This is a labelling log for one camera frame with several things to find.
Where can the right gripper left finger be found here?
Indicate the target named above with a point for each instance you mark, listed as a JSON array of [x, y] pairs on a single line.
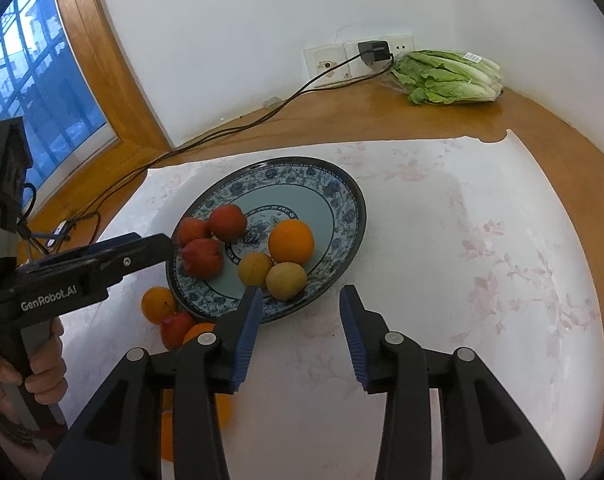
[[118, 433]]

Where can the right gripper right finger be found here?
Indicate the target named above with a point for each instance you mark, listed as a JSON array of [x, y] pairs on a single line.
[[485, 435]]

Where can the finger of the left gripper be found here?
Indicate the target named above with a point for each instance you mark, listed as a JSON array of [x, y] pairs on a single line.
[[90, 250], [108, 267]]

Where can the large orange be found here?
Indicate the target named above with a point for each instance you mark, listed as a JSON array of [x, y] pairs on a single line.
[[167, 437]]

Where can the small orange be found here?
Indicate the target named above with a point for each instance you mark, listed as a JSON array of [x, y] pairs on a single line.
[[158, 303]]

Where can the red apple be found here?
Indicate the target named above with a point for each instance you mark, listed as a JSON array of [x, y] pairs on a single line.
[[202, 258], [174, 329], [190, 229], [227, 223]]

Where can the red apple front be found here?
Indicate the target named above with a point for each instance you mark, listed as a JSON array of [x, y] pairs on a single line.
[[202, 258]]

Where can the red apple back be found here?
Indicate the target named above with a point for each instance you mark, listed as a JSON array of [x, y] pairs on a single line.
[[227, 223]]

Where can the brown longan fruit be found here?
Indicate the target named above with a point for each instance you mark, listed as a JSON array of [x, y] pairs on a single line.
[[285, 280], [254, 268]]

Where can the large yellow-orange citrus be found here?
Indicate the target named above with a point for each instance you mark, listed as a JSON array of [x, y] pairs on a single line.
[[223, 409]]

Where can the person left hand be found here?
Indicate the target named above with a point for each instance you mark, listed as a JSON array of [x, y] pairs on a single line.
[[47, 381]]

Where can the power strip on floor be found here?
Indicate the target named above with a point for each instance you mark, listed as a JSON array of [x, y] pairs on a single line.
[[61, 234]]

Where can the blue floral ceramic plate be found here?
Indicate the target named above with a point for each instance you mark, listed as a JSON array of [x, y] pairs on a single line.
[[274, 195]]

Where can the black power adapter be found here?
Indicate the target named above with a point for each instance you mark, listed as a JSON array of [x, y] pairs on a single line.
[[374, 51]]

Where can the bagged green lettuce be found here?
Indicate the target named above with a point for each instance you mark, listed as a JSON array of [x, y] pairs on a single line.
[[447, 77]]

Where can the wooden window frame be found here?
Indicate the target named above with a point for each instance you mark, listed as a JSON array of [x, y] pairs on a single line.
[[62, 72]]

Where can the small grey wall stub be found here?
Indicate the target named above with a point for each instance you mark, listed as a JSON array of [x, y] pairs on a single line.
[[272, 103]]

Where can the white wall socket plate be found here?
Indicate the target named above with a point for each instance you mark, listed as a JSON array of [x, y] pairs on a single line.
[[334, 64]]

